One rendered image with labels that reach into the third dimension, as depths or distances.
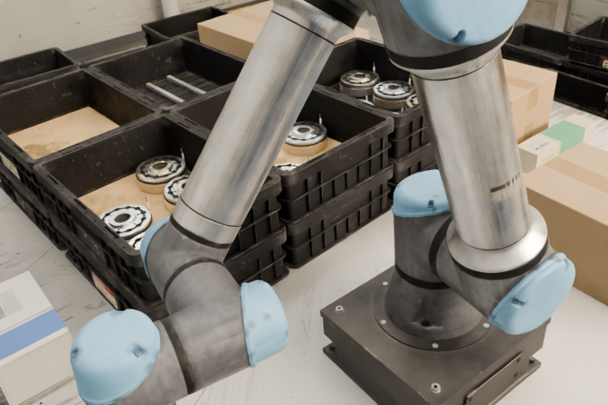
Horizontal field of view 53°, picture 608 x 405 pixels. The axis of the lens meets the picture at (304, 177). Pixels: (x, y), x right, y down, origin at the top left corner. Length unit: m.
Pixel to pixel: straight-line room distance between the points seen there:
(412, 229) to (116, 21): 3.95
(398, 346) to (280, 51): 0.50
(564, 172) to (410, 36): 0.77
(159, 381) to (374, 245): 0.78
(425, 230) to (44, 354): 0.63
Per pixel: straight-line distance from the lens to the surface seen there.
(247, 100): 0.63
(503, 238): 0.71
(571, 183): 1.23
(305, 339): 1.09
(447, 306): 0.92
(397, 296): 0.94
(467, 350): 0.94
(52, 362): 1.11
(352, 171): 1.22
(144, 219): 1.16
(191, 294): 0.62
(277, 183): 1.06
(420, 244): 0.84
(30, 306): 1.16
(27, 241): 1.48
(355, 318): 0.98
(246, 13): 2.07
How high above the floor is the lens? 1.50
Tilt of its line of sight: 32 degrees down
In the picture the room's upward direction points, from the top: 4 degrees counter-clockwise
